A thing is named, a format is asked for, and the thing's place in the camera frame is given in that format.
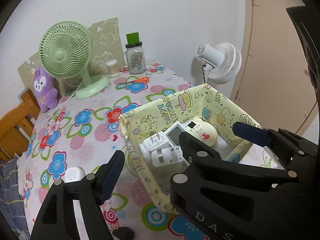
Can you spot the dark panel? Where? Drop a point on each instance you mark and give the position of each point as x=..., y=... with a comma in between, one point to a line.
x=307, y=42

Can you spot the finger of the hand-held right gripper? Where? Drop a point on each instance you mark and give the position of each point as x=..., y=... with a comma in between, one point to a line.
x=200, y=160
x=250, y=132

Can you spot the purple plush toy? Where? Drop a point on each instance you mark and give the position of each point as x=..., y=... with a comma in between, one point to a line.
x=45, y=97

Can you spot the orange scissors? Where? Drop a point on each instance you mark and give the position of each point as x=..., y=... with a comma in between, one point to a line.
x=142, y=80

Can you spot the yellow printed cardboard box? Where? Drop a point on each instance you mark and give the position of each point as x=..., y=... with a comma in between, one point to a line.
x=175, y=105

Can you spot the cotton swab container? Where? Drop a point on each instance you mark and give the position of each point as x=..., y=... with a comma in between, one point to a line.
x=112, y=68

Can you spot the round white charger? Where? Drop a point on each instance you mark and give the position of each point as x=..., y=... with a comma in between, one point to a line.
x=72, y=175

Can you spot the beige door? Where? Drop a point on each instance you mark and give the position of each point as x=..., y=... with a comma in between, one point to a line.
x=275, y=67

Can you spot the large white charger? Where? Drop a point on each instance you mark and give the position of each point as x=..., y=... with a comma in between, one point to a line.
x=167, y=157

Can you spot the wooden bed headboard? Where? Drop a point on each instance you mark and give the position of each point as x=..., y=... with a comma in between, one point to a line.
x=15, y=120

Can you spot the black car key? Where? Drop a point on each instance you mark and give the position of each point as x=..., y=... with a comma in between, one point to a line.
x=122, y=233

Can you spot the round cream compact mirror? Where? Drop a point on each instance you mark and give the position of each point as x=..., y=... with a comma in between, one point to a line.
x=205, y=132

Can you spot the glass jar green lid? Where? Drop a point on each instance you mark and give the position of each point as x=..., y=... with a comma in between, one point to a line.
x=135, y=60

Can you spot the white remote control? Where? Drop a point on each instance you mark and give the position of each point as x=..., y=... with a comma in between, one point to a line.
x=175, y=133

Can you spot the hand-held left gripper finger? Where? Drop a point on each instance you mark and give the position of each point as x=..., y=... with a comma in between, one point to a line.
x=112, y=177

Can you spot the green printed board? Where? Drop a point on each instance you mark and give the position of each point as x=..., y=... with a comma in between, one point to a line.
x=107, y=37

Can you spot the small white charger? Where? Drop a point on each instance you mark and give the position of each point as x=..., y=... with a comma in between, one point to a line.
x=150, y=145

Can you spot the green desk fan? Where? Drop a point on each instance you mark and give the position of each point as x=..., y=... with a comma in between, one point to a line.
x=62, y=55

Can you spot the white standing fan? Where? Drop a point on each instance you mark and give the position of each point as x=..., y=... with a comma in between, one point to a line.
x=225, y=62

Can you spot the blue plaid quilt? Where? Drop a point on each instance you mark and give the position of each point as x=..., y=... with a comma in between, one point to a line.
x=10, y=180

